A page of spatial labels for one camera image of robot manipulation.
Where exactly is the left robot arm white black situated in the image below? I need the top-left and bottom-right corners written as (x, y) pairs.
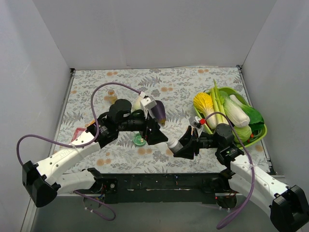
top-left (22, 97), bottom-right (168, 207)

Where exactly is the white vitamin B bottle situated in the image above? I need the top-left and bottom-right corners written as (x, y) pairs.
top-left (166, 138), bottom-right (183, 154)

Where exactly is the yellow napa cabbage toy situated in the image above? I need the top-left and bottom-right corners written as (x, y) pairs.
top-left (193, 92), bottom-right (217, 129)

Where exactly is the green leafy vegetable toy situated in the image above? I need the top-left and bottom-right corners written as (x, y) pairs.
top-left (241, 104), bottom-right (264, 132)

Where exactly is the aluminium frame rail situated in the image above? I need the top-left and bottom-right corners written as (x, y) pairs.
top-left (20, 190), bottom-right (80, 232)

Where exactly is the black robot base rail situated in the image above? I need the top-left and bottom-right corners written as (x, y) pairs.
top-left (79, 173), bottom-right (239, 208)

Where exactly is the green celery stalk toy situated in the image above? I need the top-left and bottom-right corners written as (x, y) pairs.
top-left (210, 80), bottom-right (228, 124)

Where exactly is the green plastic basket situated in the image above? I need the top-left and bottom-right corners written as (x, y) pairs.
top-left (194, 87), bottom-right (267, 147)

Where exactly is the floral patterned table mat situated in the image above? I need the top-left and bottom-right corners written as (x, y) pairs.
top-left (45, 67), bottom-right (272, 174)

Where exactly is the pink rectangular pill box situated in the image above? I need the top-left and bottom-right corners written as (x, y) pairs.
top-left (71, 128), bottom-right (86, 142)

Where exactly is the purple eggplant toy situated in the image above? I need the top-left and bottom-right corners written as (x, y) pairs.
top-left (151, 100), bottom-right (166, 126)

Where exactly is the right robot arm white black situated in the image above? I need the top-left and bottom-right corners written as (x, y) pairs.
top-left (167, 124), bottom-right (309, 232)

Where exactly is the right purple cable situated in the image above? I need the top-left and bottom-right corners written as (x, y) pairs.
top-left (200, 112), bottom-right (255, 230)

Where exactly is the round green cabbage toy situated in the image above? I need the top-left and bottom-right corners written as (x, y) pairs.
top-left (233, 125), bottom-right (252, 144)

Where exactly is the purple cable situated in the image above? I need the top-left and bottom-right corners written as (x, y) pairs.
top-left (200, 112), bottom-right (255, 230)
top-left (16, 82), bottom-right (147, 221)

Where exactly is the green round pill container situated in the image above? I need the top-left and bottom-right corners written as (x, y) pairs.
top-left (133, 133), bottom-right (146, 146)

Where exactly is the white eggplant toy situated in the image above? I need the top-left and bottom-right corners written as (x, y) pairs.
top-left (132, 96), bottom-right (142, 111)

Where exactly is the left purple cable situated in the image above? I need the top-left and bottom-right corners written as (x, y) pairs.
top-left (16, 82), bottom-right (147, 221)

